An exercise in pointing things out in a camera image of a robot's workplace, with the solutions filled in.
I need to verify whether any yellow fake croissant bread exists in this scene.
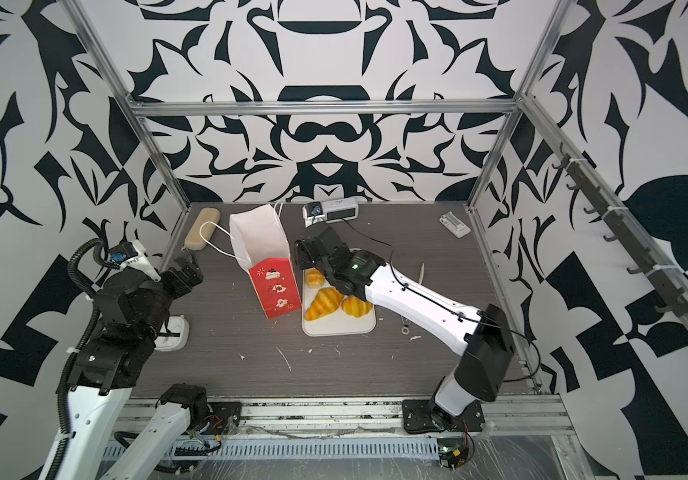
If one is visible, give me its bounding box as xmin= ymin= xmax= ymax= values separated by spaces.
xmin=305 ymin=287 xmax=345 ymax=321

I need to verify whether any pale fake bread roll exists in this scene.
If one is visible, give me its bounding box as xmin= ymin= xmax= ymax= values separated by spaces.
xmin=304 ymin=268 xmax=326 ymax=289

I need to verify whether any red white paper bag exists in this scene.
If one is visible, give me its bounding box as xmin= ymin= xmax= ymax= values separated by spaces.
xmin=204 ymin=202 xmax=302 ymax=319

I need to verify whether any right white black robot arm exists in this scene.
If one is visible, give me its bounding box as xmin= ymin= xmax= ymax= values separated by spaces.
xmin=294 ymin=227 xmax=515 ymax=423

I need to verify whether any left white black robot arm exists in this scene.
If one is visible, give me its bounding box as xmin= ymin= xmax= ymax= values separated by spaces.
xmin=40 ymin=244 xmax=203 ymax=479

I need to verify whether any white plastic tray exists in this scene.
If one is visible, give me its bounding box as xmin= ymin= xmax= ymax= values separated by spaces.
xmin=302 ymin=273 xmax=376 ymax=337

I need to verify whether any white digital alarm clock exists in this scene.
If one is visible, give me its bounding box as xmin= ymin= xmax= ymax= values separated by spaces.
xmin=322 ymin=198 xmax=359 ymax=223

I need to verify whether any beige glasses case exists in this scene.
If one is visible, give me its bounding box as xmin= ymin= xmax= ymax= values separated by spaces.
xmin=183 ymin=207 xmax=221 ymax=251

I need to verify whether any small white remote device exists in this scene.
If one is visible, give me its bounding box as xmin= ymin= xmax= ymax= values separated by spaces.
xmin=439 ymin=212 xmax=471 ymax=238

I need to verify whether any small green circuit board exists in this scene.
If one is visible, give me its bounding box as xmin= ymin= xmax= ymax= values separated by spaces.
xmin=438 ymin=436 xmax=476 ymax=470

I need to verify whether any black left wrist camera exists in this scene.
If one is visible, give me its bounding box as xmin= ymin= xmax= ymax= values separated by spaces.
xmin=107 ymin=240 xmax=146 ymax=267

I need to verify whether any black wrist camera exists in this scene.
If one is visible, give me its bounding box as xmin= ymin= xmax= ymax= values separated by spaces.
xmin=302 ymin=202 xmax=327 ymax=228
xmin=107 ymin=240 xmax=146 ymax=267

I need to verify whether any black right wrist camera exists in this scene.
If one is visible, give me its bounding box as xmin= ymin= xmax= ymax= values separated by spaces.
xmin=302 ymin=202 xmax=327 ymax=228

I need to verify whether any black corrugated cable hose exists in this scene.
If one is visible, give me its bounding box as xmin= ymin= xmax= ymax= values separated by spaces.
xmin=43 ymin=238 xmax=225 ymax=480

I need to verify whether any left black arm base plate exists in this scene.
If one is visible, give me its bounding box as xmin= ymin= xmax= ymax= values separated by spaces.
xmin=199 ymin=401 xmax=243 ymax=436

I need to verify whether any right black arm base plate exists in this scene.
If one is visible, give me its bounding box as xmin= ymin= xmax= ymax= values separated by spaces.
xmin=401 ymin=399 xmax=485 ymax=435

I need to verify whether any white perforated cable duct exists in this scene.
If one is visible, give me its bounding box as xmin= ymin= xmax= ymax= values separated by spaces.
xmin=103 ymin=437 xmax=441 ymax=462

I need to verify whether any grey wall hook rack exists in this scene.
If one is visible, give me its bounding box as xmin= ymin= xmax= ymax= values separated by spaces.
xmin=553 ymin=142 xmax=688 ymax=318

